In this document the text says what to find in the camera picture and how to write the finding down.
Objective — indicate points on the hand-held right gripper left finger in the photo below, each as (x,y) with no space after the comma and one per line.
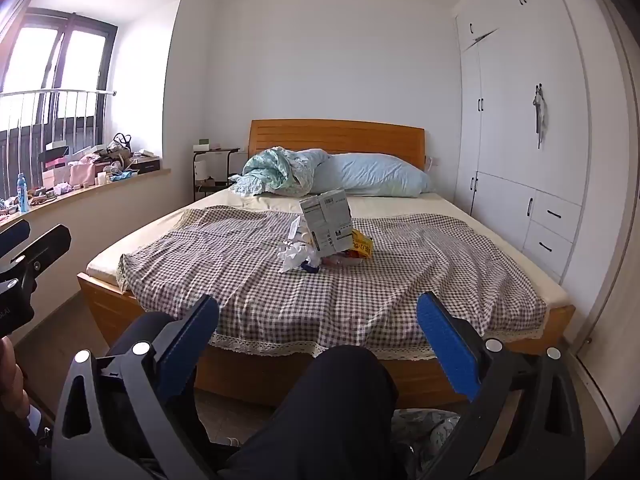
(192,330)

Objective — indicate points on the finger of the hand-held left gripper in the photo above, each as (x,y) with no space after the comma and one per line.
(47,245)
(15,235)

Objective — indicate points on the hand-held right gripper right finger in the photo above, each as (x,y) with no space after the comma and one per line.
(445,345)

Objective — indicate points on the floral plastic bag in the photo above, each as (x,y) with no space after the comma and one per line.
(435,435)

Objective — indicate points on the white paper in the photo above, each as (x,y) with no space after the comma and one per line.
(292,257)

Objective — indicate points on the yellow snack packet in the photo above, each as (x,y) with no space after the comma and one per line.
(361,246)

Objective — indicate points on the white carton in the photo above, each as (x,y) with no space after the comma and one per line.
(327,225)

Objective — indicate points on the person's left hand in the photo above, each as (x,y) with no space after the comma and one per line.
(12,390)

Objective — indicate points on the blue plastic bottle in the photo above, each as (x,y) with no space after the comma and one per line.
(22,195)

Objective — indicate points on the bed with checkered cover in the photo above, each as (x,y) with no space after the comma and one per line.
(240,270)

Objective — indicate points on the pink bag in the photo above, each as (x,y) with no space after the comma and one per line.
(82,175)

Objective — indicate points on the stack of white boxes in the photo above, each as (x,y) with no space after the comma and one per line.
(55,165)

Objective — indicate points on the wooden windowsill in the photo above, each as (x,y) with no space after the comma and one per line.
(145,176)

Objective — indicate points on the dark flat box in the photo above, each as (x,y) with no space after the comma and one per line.
(145,165)

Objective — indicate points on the person's right leg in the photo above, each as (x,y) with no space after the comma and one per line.
(325,410)

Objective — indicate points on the metal window railing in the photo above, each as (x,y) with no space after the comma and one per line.
(50,92)

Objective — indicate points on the cream mattress sheet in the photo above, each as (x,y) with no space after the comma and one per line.
(390,207)

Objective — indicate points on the small white humidifier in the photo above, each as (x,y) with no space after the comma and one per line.
(202,171)

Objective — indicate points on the crumpled floral quilt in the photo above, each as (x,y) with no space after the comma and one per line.
(275,172)

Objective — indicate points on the black framed bedside table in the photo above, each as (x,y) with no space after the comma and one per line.
(215,151)

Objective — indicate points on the light blue pillow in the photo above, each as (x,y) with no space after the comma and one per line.
(375,175)

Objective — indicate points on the dark framed window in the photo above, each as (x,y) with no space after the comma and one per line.
(75,60)

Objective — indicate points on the beige door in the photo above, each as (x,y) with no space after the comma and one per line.
(617,210)

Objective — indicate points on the white wardrobe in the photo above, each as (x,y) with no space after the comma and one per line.
(505,110)

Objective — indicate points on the grey hanging tassel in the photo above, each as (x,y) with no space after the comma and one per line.
(540,115)

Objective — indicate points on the wooden bed frame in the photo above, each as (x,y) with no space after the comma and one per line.
(340,140)

